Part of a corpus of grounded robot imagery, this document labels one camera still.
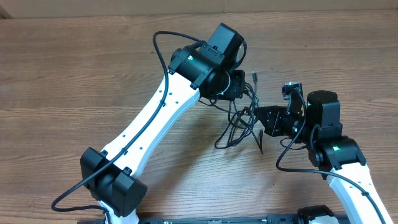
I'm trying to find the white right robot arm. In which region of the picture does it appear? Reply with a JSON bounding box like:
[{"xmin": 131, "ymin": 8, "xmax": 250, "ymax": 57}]
[{"xmin": 254, "ymin": 90, "xmax": 392, "ymax": 223}]

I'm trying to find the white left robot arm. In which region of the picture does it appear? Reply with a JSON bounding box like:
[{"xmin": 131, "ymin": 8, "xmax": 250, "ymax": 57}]
[{"xmin": 80, "ymin": 23, "xmax": 247, "ymax": 223}]

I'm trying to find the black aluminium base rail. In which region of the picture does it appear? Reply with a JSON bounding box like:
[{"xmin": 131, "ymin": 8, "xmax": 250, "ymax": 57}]
[{"xmin": 139, "ymin": 214, "xmax": 299, "ymax": 224}]

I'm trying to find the black USB cable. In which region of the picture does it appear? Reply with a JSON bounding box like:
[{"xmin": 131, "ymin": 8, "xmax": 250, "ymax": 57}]
[
  {"xmin": 242, "ymin": 71, "xmax": 265, "ymax": 156},
  {"xmin": 198, "ymin": 93, "xmax": 261, "ymax": 150}
]

